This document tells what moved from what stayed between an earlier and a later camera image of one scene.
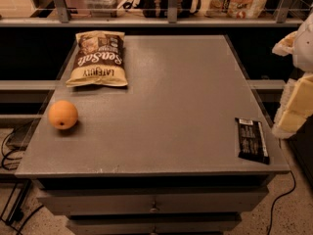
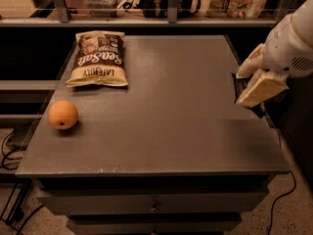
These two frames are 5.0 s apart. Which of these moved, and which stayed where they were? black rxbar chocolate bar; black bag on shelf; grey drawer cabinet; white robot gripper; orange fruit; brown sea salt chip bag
Moved: white robot gripper; black rxbar chocolate bar
Stayed: brown sea salt chip bag; black bag on shelf; orange fruit; grey drawer cabinet
